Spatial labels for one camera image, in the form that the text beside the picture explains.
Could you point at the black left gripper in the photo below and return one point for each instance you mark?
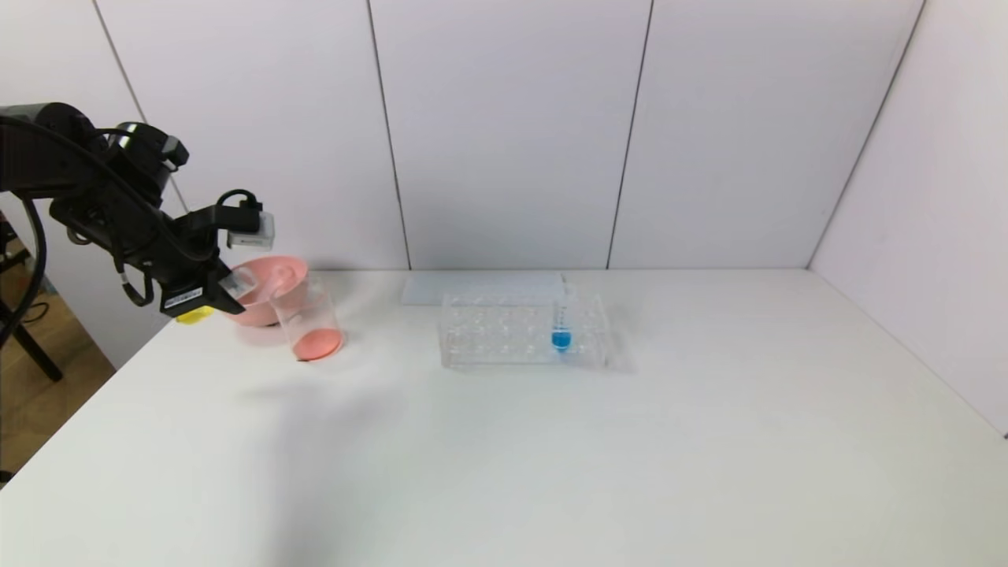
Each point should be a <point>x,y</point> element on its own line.
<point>187,298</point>

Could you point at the test tube with yellow pigment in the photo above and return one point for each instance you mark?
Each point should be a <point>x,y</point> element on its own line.
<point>195,315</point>

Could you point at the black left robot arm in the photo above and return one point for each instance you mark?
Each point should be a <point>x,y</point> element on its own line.
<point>79,173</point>

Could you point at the clear glass beaker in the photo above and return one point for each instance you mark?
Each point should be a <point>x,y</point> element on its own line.
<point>315,335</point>

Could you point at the clear acrylic test tube rack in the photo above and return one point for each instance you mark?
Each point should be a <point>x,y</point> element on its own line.
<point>488,339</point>

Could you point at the test tube with blue pigment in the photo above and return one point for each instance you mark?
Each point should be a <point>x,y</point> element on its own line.
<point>561,339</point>

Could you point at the pink plastic bowl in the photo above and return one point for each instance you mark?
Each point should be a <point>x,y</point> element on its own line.
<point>272,295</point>

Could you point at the flat white sheet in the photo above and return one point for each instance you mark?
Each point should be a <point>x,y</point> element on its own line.
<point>429,290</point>

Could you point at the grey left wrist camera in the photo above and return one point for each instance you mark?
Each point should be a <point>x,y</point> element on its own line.
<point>253,230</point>

